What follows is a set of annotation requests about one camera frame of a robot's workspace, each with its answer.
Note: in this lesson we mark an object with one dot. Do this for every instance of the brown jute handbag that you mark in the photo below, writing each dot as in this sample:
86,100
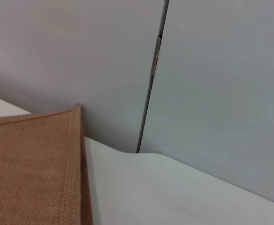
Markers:
33,168

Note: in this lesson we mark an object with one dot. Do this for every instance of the metal door hinge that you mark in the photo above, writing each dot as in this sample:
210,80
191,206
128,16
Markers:
156,56

